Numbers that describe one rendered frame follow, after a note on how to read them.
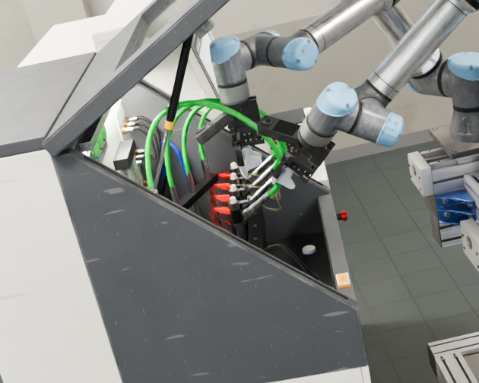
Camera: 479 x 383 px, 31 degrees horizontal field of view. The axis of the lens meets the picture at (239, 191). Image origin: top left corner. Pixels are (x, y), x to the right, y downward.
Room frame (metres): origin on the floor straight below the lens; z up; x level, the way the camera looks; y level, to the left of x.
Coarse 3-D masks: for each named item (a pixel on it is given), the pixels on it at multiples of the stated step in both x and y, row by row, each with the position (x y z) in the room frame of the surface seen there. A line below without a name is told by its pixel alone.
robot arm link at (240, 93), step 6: (246, 84) 2.06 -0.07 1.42; (222, 90) 2.05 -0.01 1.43; (228, 90) 2.04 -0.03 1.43; (234, 90) 2.03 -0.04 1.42; (240, 90) 2.04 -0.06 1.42; (246, 90) 2.05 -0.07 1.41; (222, 96) 2.05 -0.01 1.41; (228, 96) 2.04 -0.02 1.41; (234, 96) 2.03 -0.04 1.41; (240, 96) 2.04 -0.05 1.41; (246, 96) 2.05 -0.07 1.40; (222, 102) 2.06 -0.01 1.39; (228, 102) 2.04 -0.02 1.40; (234, 102) 2.04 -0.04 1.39; (240, 102) 2.04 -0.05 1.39
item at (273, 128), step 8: (264, 120) 1.90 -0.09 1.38; (272, 120) 1.89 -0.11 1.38; (280, 120) 1.89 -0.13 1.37; (264, 128) 1.87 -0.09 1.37; (272, 128) 1.87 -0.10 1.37; (280, 128) 1.86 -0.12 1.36; (288, 128) 1.86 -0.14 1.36; (296, 128) 1.85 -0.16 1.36; (272, 136) 1.87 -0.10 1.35; (280, 136) 1.85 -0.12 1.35; (288, 136) 1.84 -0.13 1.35; (296, 136) 1.83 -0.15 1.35; (296, 144) 1.83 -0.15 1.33
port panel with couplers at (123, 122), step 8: (120, 104) 2.38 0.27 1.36; (120, 112) 2.35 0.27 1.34; (120, 120) 2.31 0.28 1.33; (128, 120) 2.39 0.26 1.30; (136, 120) 2.39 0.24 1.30; (120, 128) 2.29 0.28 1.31; (128, 128) 2.30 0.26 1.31; (128, 136) 2.37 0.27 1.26; (136, 152) 2.39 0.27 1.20; (144, 152) 2.39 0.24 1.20; (136, 160) 2.30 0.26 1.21; (144, 184) 2.39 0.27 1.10
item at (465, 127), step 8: (456, 112) 2.35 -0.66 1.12; (464, 112) 2.32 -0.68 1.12; (472, 112) 2.31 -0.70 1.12; (456, 120) 2.34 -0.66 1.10; (464, 120) 2.32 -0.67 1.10; (472, 120) 2.31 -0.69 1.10; (456, 128) 2.34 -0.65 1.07; (464, 128) 2.33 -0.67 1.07; (472, 128) 2.30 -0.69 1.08; (456, 136) 2.33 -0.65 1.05; (464, 136) 2.31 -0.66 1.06; (472, 136) 2.30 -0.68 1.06
